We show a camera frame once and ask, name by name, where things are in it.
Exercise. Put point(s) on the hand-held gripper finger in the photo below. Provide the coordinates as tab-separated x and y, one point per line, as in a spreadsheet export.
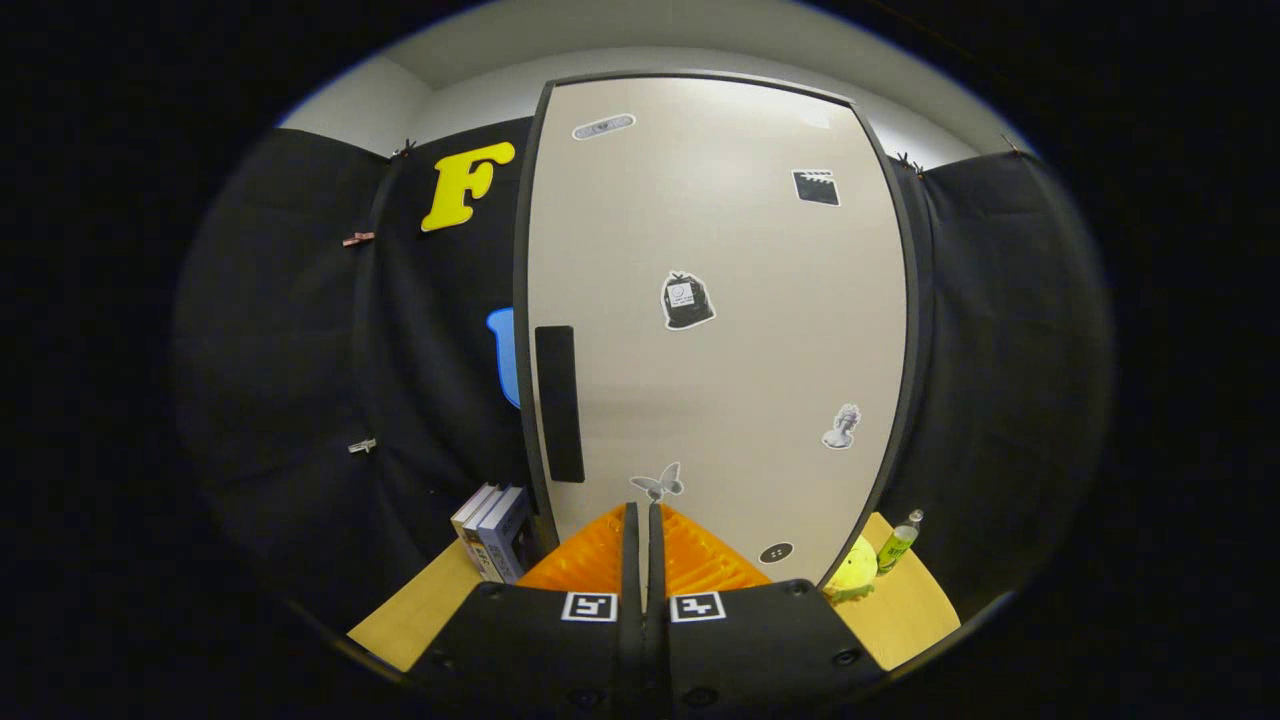
631	560
655	560

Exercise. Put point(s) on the grey shoe cabinet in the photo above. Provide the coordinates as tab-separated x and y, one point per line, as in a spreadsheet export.
521	300

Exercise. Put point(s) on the white book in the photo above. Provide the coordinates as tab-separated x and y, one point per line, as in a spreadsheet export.
472	528

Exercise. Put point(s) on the yellow round plush toy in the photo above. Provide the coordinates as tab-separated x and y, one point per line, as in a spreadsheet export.
855	575

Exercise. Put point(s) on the green drink bottle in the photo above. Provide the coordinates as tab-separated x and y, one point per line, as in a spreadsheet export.
897	548

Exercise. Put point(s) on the silver clothes peg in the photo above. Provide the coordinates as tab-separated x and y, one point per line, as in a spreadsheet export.
362	446

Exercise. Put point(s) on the black backdrop cloth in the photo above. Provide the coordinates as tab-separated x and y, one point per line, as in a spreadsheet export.
1000	350

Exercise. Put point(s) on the red clothes peg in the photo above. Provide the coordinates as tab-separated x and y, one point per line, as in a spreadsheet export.
358	239

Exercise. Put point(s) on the black binder clip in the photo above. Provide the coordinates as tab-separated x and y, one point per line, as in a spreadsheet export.
908	163
1012	147
405	148

